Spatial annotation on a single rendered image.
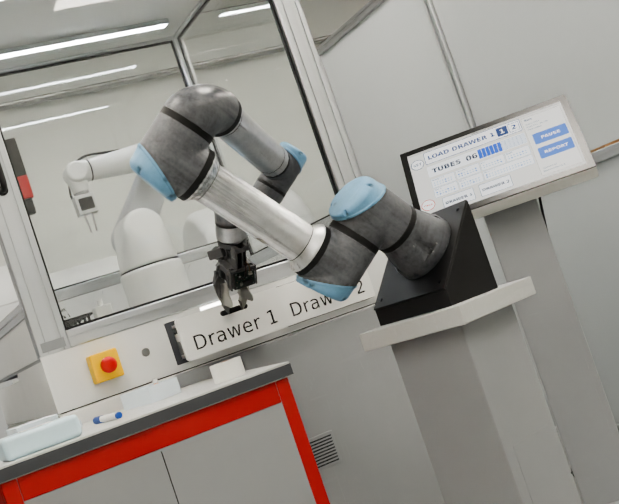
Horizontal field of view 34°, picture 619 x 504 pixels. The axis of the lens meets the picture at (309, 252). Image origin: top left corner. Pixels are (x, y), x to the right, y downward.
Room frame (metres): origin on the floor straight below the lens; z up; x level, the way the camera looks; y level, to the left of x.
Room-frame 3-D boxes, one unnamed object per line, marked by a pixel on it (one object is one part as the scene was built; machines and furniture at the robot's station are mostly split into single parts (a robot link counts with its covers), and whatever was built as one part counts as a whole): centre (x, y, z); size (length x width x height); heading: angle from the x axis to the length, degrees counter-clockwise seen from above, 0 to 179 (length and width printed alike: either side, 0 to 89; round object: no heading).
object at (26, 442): (1.96, 0.61, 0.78); 0.15 x 0.10 x 0.04; 118
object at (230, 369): (2.18, 0.25, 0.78); 0.07 x 0.07 x 0.04
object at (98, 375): (2.53, 0.57, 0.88); 0.07 x 0.05 x 0.07; 116
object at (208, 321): (2.61, 0.24, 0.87); 0.29 x 0.02 x 0.11; 116
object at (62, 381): (3.14, 0.45, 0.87); 1.02 x 0.95 x 0.14; 116
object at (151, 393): (2.38, 0.46, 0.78); 0.12 x 0.08 x 0.04; 44
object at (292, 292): (2.82, 0.00, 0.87); 0.29 x 0.02 x 0.11; 116
